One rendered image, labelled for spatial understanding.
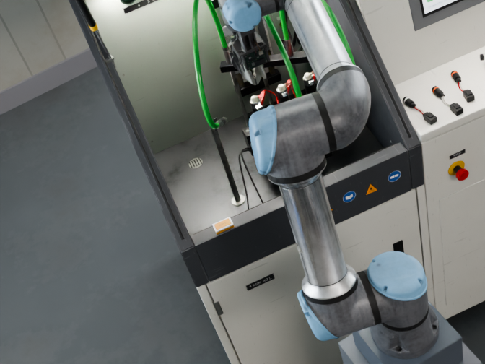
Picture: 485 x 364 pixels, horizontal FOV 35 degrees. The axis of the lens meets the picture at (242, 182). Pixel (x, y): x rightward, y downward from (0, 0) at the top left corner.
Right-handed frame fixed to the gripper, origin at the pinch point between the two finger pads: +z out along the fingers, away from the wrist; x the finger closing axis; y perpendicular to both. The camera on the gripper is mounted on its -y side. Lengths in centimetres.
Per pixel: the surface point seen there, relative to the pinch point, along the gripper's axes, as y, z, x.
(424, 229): 20, 62, 34
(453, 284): 20, 96, 42
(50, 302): -70, 122, -94
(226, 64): -25.9, 11.9, -1.1
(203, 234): 17.4, 26.8, -27.6
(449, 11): -5, 9, 59
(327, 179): 17.6, 26.8, 8.1
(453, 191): 20, 51, 44
